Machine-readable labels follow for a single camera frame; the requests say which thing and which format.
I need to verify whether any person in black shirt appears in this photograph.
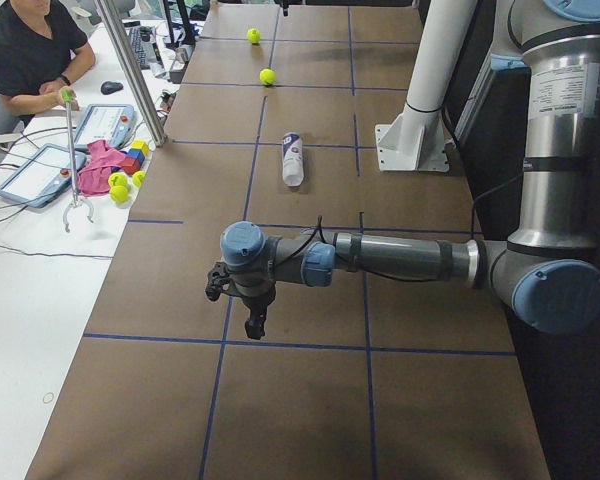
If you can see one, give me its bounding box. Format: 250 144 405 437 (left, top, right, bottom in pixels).
0 0 96 124

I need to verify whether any blue teach pendant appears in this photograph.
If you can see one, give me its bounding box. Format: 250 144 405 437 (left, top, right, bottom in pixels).
0 144 72 208
73 104 136 152

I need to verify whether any near blue teach pendant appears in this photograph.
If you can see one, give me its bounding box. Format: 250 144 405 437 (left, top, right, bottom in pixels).
0 144 72 208

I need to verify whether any spare tennis ball front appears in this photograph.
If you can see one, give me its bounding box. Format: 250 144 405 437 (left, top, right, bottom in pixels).
109 185 130 204

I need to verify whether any far blue teach pendant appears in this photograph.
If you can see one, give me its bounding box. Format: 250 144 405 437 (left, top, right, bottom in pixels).
73 104 136 152

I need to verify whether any aluminium frame post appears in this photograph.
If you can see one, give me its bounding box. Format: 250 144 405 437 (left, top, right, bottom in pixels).
95 0 167 148

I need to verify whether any metal reacher grabber tool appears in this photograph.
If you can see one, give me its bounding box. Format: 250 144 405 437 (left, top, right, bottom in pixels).
59 86 94 233

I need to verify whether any black keyboard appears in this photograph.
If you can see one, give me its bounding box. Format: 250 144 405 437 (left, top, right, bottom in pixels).
126 26 149 70

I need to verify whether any spare tennis ball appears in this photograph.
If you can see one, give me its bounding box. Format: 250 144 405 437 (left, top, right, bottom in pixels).
108 171 128 189
132 170 146 188
109 185 130 204

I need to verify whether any yellow cube block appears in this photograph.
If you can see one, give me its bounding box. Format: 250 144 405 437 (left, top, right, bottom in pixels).
129 140 150 157

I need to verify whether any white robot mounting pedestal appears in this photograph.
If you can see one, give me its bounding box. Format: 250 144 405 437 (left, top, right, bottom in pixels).
375 0 477 173

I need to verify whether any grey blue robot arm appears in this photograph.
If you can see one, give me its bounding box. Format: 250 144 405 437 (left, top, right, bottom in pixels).
205 1 600 339

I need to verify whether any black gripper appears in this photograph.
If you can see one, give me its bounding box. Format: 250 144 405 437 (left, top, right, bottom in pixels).
237 284 276 340

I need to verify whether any clear Wilson tennis ball can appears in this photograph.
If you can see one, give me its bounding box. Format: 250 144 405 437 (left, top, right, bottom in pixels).
282 132 304 187

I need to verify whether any pink cloth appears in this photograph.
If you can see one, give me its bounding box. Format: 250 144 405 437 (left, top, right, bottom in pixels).
78 139 126 197

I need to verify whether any spare tennis ball left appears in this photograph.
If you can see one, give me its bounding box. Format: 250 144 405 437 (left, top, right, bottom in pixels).
108 171 128 189

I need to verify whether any black computer mouse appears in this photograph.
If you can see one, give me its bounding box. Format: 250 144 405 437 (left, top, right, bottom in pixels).
100 81 124 95

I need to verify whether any red block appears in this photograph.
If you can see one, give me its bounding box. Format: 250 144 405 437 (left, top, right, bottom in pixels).
120 156 144 175

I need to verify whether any spare tennis ball right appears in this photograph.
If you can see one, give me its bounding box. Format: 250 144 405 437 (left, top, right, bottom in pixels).
132 170 146 188

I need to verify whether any yellow tennis ball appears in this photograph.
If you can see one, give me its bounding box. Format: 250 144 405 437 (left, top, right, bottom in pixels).
246 28 261 45
259 68 276 86

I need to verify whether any blue block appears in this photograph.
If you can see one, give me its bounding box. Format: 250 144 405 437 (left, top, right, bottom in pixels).
127 149 145 165

